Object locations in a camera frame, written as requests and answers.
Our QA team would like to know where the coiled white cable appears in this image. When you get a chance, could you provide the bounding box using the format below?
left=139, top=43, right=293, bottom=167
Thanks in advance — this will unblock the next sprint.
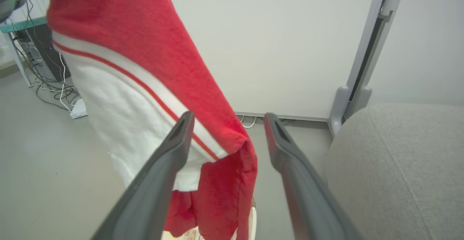
left=237, top=115, right=258, bottom=129

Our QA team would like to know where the grey fabric sofa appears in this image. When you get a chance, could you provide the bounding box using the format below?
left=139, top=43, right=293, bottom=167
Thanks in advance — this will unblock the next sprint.
left=325, top=103, right=464, bottom=240

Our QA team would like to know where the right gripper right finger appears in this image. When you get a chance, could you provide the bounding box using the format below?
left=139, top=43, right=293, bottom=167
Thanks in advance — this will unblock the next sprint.
left=264, top=113, right=363, bottom=240

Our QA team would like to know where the narrow white partition panel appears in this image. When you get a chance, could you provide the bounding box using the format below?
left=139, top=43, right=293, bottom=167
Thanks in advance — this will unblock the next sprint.
left=357, top=0, right=464, bottom=107

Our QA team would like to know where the dark computer tower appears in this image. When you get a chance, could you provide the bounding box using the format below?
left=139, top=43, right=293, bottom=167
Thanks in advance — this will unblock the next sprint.
left=16, top=24, right=71, bottom=83

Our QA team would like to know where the grey partition foot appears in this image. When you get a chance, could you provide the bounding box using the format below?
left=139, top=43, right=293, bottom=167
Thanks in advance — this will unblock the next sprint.
left=345, top=86, right=373, bottom=120
left=327, top=85, right=351, bottom=137

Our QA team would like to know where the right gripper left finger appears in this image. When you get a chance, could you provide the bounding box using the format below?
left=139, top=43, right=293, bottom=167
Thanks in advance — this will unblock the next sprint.
left=91, top=111, right=196, bottom=240

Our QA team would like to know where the white power strip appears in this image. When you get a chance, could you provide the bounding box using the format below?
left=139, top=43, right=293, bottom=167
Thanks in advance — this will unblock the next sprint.
left=70, top=99, right=88, bottom=120

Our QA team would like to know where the red garment with white stripes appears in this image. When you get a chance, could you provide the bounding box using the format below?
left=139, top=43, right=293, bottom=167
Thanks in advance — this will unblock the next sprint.
left=46, top=0, right=258, bottom=240

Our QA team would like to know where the teal glass table top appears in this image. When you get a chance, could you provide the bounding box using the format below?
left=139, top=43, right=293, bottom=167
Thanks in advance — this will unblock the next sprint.
left=0, top=15, right=48, bottom=33

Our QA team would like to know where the wide white partition panel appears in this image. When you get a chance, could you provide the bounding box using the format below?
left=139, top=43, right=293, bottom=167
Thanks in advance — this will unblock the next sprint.
left=161, top=0, right=390, bottom=122

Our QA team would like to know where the long white floor cable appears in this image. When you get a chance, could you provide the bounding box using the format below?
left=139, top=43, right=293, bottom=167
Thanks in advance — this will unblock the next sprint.
left=58, top=51, right=75, bottom=112

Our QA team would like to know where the black floor cable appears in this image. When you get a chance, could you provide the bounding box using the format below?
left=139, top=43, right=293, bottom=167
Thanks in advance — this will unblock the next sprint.
left=34, top=61, right=81, bottom=112

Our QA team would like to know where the beige perforated laundry basket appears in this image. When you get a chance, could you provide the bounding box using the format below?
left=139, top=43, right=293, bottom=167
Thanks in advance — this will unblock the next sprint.
left=161, top=196, right=258, bottom=240

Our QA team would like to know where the pale metal table leg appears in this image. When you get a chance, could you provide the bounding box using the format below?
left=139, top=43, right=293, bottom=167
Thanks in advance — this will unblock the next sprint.
left=2, top=32, right=33, bottom=88

